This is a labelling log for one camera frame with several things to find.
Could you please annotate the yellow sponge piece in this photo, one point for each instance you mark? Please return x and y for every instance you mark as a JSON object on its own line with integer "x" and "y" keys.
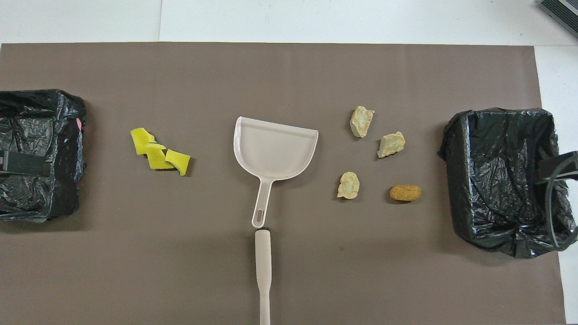
{"x": 158, "y": 159}
{"x": 178, "y": 161}
{"x": 141, "y": 139}

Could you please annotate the beige hand brush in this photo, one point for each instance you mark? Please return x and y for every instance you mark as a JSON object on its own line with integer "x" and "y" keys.
{"x": 263, "y": 257}

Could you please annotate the dark grey ribbed device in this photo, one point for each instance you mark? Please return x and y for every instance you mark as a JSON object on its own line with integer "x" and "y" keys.
{"x": 562, "y": 13}

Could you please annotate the orange brown foam chunk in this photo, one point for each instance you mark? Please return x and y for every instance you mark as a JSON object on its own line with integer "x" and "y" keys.
{"x": 405, "y": 192}

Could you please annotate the black bag lined bin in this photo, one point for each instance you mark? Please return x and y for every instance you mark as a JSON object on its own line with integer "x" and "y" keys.
{"x": 40, "y": 122}
{"x": 496, "y": 180}

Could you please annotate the brown table mat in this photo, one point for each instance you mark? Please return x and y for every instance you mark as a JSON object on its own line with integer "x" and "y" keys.
{"x": 289, "y": 72}

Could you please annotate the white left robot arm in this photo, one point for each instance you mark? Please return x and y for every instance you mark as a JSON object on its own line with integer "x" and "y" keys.
{"x": 25, "y": 163}

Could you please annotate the beige plastic dustpan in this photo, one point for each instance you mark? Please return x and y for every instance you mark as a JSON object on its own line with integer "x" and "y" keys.
{"x": 275, "y": 149}

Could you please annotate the pale beige foam chunk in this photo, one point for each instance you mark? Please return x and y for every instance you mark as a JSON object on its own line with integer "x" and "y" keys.
{"x": 361, "y": 121}
{"x": 348, "y": 185}
{"x": 391, "y": 144}

